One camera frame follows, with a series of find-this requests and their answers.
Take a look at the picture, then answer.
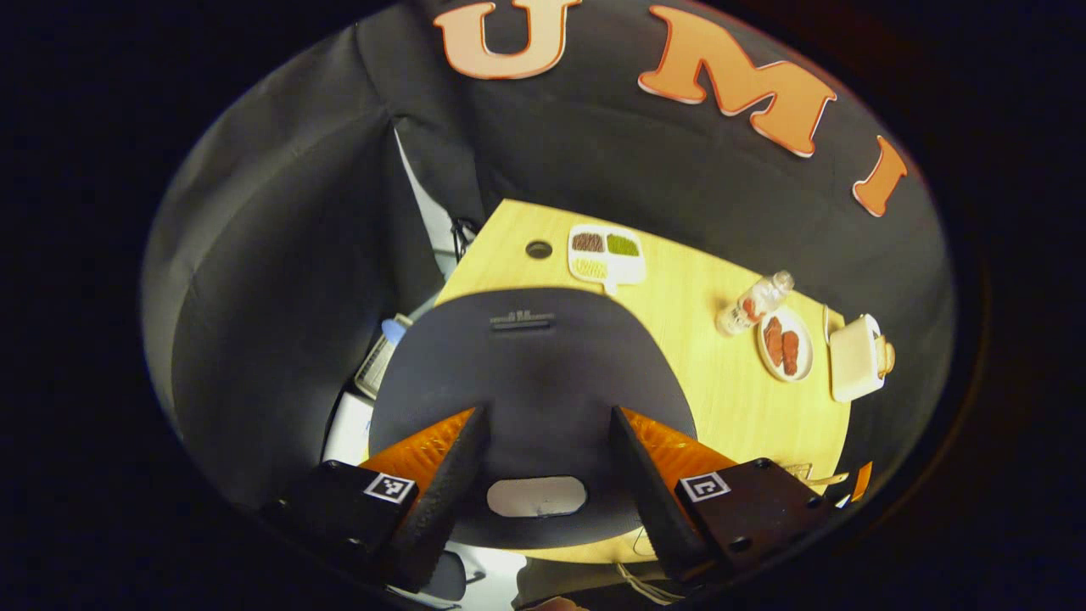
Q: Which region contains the clear water bottle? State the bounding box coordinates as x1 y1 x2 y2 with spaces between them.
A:
715 270 796 338

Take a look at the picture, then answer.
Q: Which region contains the grey ribbed object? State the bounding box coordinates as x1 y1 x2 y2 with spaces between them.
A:
354 338 400 400

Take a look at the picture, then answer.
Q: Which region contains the white toaster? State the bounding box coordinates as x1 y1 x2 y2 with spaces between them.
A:
828 314 887 403

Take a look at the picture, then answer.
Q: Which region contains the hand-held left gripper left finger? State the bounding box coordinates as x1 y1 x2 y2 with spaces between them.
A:
259 406 492 594

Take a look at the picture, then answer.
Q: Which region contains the white power cable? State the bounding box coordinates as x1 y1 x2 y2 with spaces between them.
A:
613 528 684 606

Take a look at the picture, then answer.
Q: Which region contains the black and silver rice cooker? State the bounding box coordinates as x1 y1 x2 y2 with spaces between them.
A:
367 287 698 551

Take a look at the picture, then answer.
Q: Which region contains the white round plate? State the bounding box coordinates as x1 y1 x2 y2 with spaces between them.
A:
756 305 815 384

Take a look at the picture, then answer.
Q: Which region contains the white divided seasoning dish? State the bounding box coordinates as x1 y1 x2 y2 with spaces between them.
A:
567 223 647 296

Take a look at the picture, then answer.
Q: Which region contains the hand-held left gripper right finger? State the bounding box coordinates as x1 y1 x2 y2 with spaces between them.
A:
608 406 839 584

